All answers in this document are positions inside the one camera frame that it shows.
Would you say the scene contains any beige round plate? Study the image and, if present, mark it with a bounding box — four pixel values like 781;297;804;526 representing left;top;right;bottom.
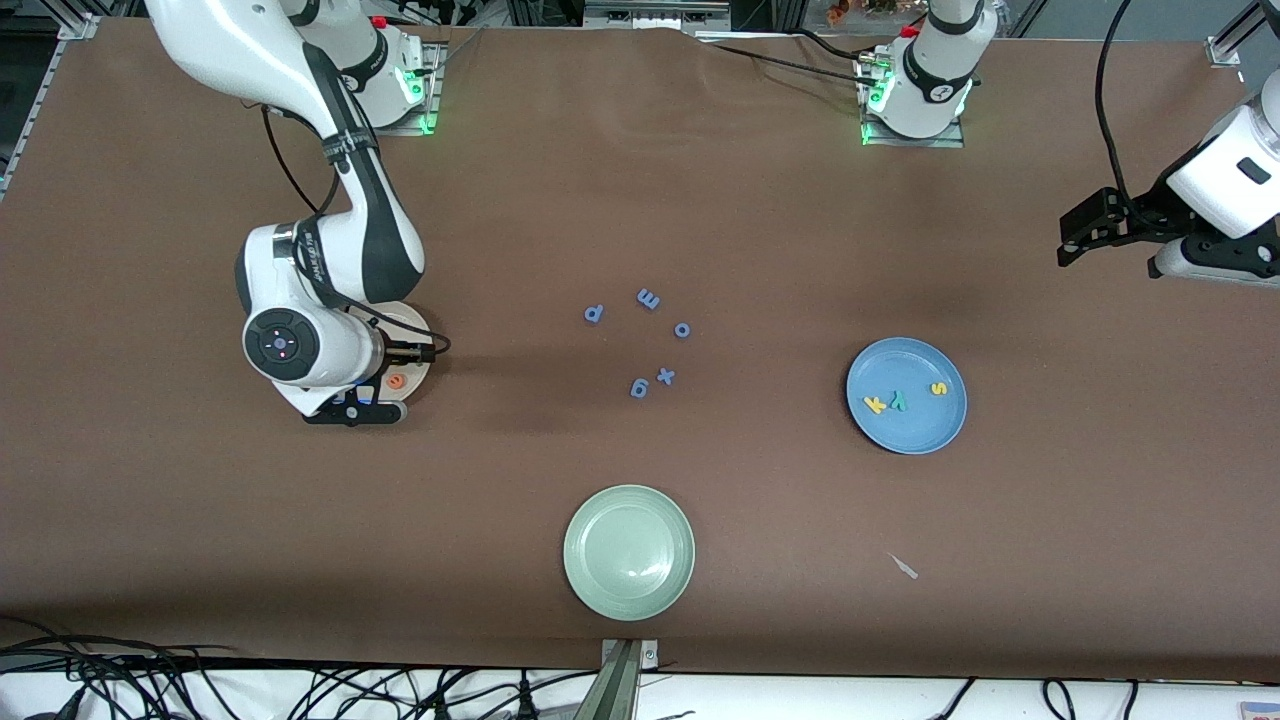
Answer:
372;302;433;401

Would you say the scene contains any blue round plate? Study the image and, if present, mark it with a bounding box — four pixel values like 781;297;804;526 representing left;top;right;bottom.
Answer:
846;337;968;456

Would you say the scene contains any brown table cover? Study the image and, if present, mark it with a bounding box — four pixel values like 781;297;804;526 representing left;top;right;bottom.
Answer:
0;15;1280;683

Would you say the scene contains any pale green round plate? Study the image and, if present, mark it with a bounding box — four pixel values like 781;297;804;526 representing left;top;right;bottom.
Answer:
563;485;696;622

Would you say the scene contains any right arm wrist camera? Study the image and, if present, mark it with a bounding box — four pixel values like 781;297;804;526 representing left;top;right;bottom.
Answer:
302;396;407;428

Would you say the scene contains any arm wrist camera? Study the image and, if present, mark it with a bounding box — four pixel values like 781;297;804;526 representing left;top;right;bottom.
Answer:
1148;235;1280;289
302;396;407;428

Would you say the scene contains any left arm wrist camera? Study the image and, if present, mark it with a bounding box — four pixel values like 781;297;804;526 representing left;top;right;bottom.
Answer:
1148;235;1280;289

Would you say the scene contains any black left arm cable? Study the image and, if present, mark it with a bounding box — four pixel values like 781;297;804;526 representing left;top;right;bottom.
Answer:
1097;0;1141;216

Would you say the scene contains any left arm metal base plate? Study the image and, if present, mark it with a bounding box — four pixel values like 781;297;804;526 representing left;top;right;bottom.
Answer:
860;55;966;149

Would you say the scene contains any aluminium table rail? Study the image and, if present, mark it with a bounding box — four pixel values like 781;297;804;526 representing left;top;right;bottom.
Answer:
0;15;101;201
1205;0;1280;71

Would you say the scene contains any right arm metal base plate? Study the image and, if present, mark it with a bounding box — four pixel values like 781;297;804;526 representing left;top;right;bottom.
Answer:
370;42;441;136

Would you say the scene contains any black base power cable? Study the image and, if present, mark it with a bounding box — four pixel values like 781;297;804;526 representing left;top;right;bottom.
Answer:
695;35;881;86

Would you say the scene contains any metal table edge bracket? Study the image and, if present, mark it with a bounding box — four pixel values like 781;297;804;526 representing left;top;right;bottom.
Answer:
600;639;659;720

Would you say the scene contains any aluminium frame beam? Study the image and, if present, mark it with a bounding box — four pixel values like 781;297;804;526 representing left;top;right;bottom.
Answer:
583;0;733;33

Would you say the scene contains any black cable tangle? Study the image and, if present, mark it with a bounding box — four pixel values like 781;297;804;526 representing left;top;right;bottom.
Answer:
0;620;601;720

